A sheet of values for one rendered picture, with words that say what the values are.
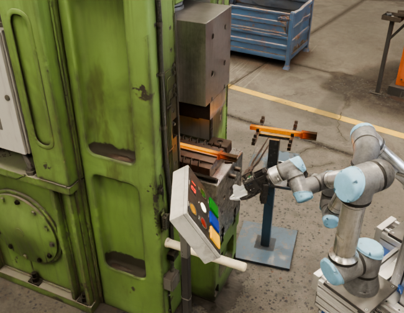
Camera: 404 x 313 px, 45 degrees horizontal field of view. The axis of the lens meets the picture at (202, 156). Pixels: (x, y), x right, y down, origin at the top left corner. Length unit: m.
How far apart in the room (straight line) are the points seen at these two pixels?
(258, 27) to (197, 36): 4.15
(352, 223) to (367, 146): 0.50
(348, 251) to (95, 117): 1.30
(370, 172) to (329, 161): 2.76
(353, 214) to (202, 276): 1.43
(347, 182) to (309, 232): 1.98
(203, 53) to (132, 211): 0.93
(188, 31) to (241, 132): 2.73
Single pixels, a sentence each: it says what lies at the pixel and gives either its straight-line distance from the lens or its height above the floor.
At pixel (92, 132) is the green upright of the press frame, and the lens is 2.46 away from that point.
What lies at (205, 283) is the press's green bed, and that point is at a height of 0.15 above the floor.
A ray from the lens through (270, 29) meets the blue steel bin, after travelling 6.28.
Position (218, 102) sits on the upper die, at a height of 1.32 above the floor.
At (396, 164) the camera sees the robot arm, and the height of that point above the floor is 1.14.
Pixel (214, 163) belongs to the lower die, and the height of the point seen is 0.98.
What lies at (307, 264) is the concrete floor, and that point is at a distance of 3.48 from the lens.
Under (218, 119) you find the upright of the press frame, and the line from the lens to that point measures 2.93.
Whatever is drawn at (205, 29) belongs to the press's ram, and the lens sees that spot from 2.17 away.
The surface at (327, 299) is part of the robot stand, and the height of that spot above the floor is 0.69.
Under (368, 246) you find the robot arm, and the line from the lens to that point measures 2.11.
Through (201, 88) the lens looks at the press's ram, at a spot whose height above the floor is 1.46.
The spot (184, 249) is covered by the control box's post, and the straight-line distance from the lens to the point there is 2.27.
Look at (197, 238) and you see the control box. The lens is 2.01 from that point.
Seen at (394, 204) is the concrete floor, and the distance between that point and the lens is 4.18.
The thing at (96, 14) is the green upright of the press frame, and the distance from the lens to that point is 2.19.
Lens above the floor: 2.42
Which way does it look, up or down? 33 degrees down
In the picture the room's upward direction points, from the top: straight up
